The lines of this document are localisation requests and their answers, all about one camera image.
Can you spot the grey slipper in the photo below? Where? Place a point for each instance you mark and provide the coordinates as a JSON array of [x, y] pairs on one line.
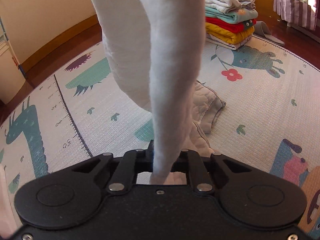
[[261, 29]]

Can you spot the purple striped curtain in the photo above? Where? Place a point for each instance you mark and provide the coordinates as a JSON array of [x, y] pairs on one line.
[[303, 13]]

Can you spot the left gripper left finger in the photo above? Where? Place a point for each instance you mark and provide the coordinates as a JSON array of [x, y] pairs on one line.
[[130, 165]]

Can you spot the white folded garment on top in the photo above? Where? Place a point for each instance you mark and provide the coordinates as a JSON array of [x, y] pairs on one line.
[[226, 6]]

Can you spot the floral folded cloth bottom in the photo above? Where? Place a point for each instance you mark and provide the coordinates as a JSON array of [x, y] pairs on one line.
[[214, 40]]

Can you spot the white quilted baby pants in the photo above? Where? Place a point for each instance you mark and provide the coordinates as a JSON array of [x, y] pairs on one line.
[[154, 50]]

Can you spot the yellow folded garment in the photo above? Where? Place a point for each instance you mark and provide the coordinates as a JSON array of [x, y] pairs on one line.
[[228, 36]]

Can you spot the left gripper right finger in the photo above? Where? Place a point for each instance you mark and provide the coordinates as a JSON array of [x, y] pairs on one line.
[[191, 164]]

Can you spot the teal folded garment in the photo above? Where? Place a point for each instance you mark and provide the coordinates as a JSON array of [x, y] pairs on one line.
[[232, 17]]

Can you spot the cartoon printed play mat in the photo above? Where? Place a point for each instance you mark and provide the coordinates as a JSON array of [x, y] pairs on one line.
[[80, 160]]

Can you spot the red folded garment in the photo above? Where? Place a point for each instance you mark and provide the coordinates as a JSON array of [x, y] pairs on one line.
[[234, 28]]

